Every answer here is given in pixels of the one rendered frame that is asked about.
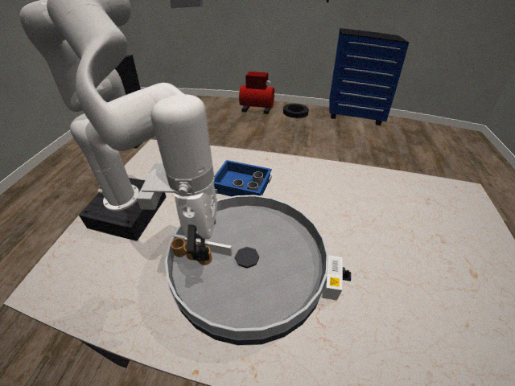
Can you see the blue crate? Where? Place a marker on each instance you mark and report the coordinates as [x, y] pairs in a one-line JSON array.
[[231, 171]]

